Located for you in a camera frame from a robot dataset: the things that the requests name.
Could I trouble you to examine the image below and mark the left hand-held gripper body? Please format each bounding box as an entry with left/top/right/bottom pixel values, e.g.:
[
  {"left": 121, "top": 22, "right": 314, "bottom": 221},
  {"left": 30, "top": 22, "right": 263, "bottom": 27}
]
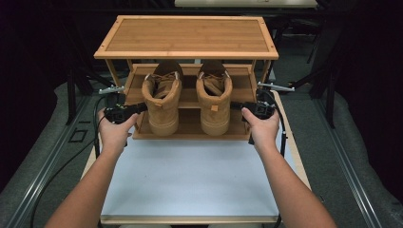
[{"left": 98, "top": 85, "right": 138, "bottom": 125}]

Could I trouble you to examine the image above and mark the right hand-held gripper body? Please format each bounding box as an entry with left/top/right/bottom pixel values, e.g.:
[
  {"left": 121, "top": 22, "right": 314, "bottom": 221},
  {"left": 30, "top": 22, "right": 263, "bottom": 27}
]
[{"left": 243, "top": 81, "right": 296, "bottom": 121}]

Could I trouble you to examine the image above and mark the tan suede boot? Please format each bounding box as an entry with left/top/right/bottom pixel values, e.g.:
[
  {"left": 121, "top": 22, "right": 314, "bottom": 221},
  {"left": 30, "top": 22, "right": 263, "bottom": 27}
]
[
  {"left": 141, "top": 60, "right": 184, "bottom": 138},
  {"left": 195, "top": 60, "right": 234, "bottom": 137}
]

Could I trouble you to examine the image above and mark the wooden shoe rack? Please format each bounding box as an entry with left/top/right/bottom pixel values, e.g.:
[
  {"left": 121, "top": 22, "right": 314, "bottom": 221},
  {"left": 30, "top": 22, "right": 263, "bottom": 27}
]
[{"left": 93, "top": 14, "right": 280, "bottom": 142}]

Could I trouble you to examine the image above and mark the person's right hand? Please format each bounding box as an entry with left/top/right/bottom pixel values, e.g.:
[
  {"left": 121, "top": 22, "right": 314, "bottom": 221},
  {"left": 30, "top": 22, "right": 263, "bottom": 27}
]
[{"left": 240, "top": 107, "right": 281, "bottom": 150}]

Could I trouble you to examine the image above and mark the person's left hand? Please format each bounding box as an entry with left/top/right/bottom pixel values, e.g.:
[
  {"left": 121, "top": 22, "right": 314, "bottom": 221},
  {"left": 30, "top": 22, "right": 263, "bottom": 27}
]
[{"left": 97, "top": 107, "right": 140, "bottom": 153}]

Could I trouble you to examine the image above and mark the black metal stand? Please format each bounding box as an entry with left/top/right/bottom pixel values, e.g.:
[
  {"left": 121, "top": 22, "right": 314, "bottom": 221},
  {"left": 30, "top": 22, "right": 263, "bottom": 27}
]
[
  {"left": 278, "top": 18, "right": 341, "bottom": 129},
  {"left": 61, "top": 18, "right": 119, "bottom": 126}
]

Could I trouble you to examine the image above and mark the white table mat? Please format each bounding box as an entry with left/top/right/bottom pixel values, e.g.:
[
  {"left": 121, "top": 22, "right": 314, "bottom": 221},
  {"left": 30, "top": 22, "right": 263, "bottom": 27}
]
[{"left": 101, "top": 94, "right": 298, "bottom": 218}]

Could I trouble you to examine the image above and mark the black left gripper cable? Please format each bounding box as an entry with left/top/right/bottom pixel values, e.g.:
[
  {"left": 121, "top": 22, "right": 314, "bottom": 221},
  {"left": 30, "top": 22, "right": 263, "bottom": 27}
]
[{"left": 92, "top": 94, "right": 110, "bottom": 160}]

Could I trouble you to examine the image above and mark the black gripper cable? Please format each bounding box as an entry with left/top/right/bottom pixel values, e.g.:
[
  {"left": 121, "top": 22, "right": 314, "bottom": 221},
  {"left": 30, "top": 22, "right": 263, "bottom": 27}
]
[
  {"left": 264, "top": 90, "right": 288, "bottom": 159},
  {"left": 92, "top": 94, "right": 110, "bottom": 160}
]

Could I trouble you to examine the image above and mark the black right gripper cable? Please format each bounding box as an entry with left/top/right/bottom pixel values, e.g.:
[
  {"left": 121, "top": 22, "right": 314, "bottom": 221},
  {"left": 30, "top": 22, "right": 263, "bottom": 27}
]
[{"left": 264, "top": 90, "right": 288, "bottom": 159}]

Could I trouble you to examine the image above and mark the black square floor frame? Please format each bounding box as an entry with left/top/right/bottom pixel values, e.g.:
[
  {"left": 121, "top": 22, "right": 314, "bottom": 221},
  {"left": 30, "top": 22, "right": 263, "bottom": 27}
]
[{"left": 67, "top": 127, "right": 89, "bottom": 143}]

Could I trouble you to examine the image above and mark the aluminium floor rail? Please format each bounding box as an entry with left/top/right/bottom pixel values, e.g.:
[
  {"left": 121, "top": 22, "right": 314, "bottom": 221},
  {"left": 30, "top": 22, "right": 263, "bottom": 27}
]
[
  {"left": 315, "top": 97, "right": 385, "bottom": 228},
  {"left": 5, "top": 94, "right": 93, "bottom": 228}
]

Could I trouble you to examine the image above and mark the black floor cable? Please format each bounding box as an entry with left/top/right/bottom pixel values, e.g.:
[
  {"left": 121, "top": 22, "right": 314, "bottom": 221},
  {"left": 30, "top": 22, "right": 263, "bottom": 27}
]
[{"left": 29, "top": 139, "right": 96, "bottom": 228}]

